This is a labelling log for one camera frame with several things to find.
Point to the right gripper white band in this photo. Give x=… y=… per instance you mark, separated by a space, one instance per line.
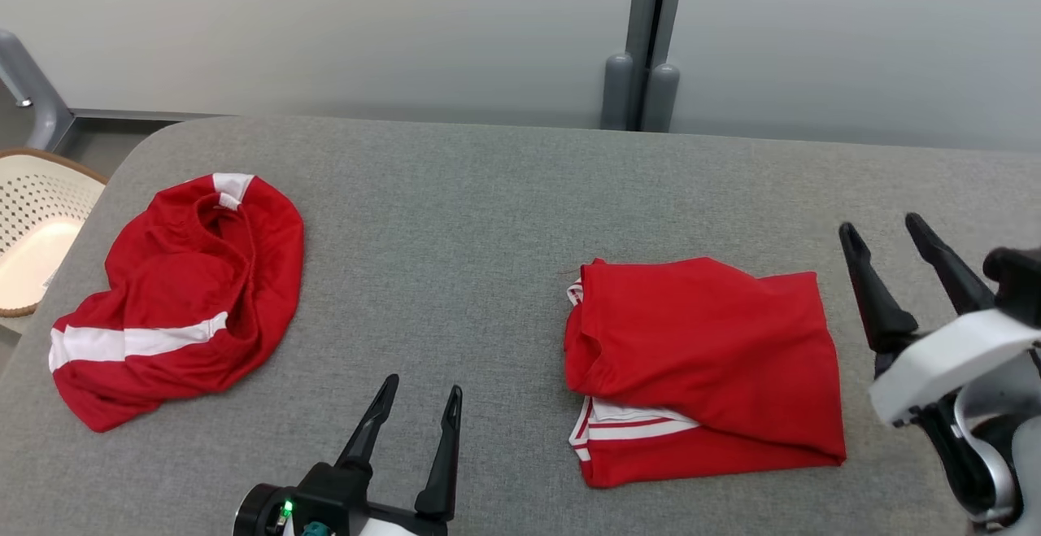
x=951 y=357

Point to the cream perforated laundry basket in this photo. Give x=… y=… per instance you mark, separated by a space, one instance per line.
x=37 y=227

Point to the red white basketball jersey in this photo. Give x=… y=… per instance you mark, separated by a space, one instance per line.
x=716 y=349

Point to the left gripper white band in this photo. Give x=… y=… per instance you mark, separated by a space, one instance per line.
x=402 y=525

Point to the red shorts with white stripes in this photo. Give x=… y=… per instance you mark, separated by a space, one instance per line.
x=179 y=292

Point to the grey partition post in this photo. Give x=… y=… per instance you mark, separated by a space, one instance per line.
x=642 y=48

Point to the grey metal tube leg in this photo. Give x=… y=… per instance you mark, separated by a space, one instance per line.
x=37 y=97

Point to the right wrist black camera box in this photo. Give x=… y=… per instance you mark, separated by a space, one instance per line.
x=1017 y=280

